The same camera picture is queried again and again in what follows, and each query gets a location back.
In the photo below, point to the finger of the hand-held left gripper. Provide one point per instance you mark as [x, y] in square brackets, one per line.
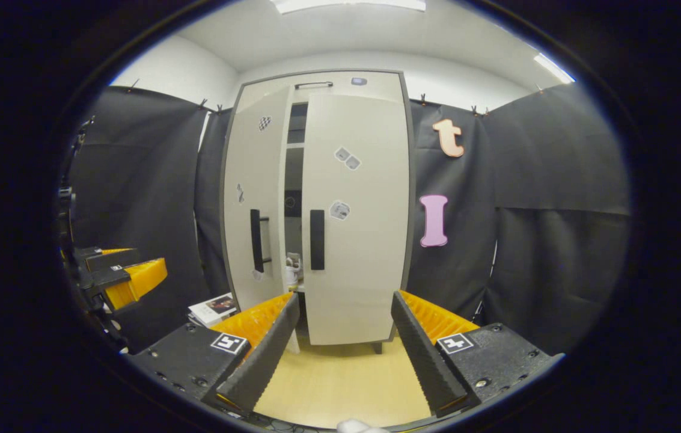
[109, 260]
[106, 278]

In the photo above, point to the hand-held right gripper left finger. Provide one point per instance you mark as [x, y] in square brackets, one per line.
[268, 355]

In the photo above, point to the white shoe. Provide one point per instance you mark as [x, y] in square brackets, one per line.
[293, 273]

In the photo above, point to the ceiling light panel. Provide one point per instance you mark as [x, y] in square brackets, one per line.
[553, 67]
[349, 5]

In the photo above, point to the grey shoe cabinet door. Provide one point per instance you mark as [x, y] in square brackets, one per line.
[271, 168]
[370, 270]

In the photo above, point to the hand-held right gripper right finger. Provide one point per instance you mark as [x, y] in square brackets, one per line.
[427, 361]

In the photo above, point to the grey shoe cabinet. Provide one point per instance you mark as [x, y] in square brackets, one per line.
[295, 150]

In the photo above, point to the black backdrop cloth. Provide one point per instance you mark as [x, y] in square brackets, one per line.
[556, 270]

